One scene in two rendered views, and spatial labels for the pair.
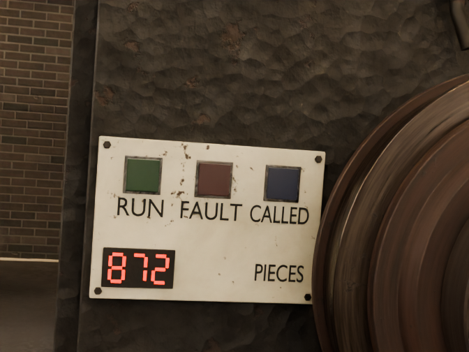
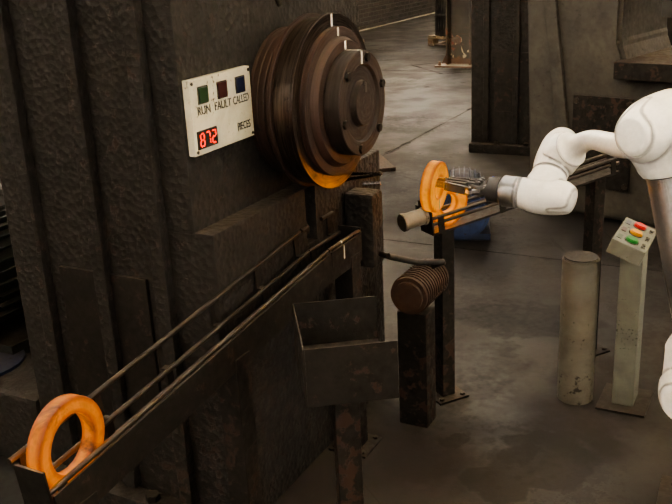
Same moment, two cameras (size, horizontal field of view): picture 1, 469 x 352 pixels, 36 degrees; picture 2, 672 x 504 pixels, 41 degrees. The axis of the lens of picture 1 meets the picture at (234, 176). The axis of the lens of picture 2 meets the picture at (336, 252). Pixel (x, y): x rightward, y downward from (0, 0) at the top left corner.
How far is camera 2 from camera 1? 1.75 m
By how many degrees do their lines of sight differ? 52
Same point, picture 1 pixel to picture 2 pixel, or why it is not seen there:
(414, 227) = (311, 90)
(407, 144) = (301, 58)
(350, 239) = (294, 100)
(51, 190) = not seen: outside the picture
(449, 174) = (316, 67)
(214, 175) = (223, 87)
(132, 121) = (189, 70)
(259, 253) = (238, 117)
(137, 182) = (203, 98)
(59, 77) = not seen: outside the picture
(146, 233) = (207, 121)
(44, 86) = not seen: outside the picture
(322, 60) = (237, 22)
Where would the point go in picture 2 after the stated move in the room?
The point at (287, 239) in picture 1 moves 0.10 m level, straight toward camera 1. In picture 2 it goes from (244, 108) to (270, 112)
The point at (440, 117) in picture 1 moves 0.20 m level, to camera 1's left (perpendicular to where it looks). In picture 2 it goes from (307, 45) to (252, 54)
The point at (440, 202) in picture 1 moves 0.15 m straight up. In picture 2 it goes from (318, 78) to (315, 17)
